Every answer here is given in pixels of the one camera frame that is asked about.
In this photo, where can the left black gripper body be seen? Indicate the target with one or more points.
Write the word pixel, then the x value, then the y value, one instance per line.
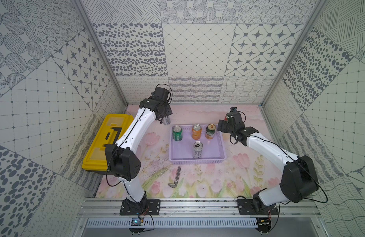
pixel 164 112

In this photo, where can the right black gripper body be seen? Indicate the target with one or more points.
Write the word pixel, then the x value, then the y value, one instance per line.
pixel 225 127

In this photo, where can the silver slim drink can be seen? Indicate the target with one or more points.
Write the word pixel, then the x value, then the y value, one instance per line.
pixel 166 120

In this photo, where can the green gold-top drink can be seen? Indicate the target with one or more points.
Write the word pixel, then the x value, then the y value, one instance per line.
pixel 210 131

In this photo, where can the green soda can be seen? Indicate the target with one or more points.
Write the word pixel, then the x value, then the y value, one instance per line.
pixel 177 133

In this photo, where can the orange soda can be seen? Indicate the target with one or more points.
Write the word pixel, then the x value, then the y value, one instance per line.
pixel 196 131

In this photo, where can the purple perforated plastic basket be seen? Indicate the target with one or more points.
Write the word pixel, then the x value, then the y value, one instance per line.
pixel 181 152

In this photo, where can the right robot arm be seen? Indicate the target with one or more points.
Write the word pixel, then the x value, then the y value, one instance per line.
pixel 299 179

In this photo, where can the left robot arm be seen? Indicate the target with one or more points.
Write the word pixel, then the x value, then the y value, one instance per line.
pixel 121 158

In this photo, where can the yellow plastic toolbox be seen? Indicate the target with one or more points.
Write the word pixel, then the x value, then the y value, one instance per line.
pixel 112 128

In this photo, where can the grey metal allen key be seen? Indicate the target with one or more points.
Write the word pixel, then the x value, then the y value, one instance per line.
pixel 176 179

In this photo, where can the right circuit board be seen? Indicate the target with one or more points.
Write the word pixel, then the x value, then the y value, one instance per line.
pixel 263 225

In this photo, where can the left green circuit board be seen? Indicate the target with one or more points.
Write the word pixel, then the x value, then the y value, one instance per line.
pixel 136 222

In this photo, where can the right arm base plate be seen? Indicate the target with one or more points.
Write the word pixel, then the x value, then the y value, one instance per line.
pixel 253 208

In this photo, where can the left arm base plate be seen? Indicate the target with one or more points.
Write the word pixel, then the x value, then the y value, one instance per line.
pixel 148 206

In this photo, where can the aluminium mounting rail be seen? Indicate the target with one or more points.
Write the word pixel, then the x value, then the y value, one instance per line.
pixel 187 207

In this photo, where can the white slotted cable duct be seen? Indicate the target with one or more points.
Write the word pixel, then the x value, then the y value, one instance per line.
pixel 190 222

